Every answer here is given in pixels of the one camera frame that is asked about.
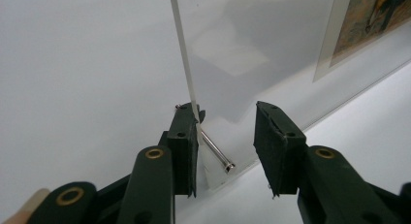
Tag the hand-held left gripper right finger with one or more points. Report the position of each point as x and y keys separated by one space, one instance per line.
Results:
x=278 y=149

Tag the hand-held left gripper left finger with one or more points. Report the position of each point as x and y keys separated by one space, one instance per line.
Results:
x=184 y=143

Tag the clear acrylic photo frame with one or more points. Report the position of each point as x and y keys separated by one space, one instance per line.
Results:
x=258 y=39

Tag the painting print card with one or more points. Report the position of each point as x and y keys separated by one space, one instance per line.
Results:
x=365 y=26

